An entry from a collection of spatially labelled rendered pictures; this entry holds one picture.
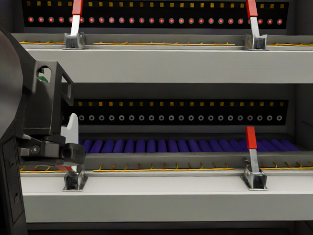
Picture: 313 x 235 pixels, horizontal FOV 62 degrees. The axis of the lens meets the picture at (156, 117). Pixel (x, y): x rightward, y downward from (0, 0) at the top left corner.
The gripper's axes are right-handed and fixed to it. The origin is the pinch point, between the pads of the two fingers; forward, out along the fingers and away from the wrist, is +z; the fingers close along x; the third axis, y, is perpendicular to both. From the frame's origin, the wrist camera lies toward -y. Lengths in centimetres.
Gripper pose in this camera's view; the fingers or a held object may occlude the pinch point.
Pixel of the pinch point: (62, 162)
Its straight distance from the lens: 35.3
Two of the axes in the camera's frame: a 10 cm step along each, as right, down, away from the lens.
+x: -10.0, 0.0, -0.2
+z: -0.2, 2.4, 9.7
